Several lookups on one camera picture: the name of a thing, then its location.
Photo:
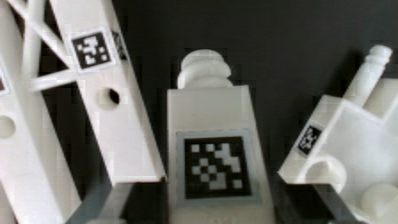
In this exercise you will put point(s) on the white chair leg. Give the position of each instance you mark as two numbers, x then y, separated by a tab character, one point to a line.
217	189

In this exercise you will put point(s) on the white chair back frame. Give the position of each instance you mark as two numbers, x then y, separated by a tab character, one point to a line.
77	143

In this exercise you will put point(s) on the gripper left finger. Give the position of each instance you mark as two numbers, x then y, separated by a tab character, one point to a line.
130	204

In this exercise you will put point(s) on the white chair seat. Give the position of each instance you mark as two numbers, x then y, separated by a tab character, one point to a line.
345	150

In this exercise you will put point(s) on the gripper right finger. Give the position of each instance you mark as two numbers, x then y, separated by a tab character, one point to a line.
309	205

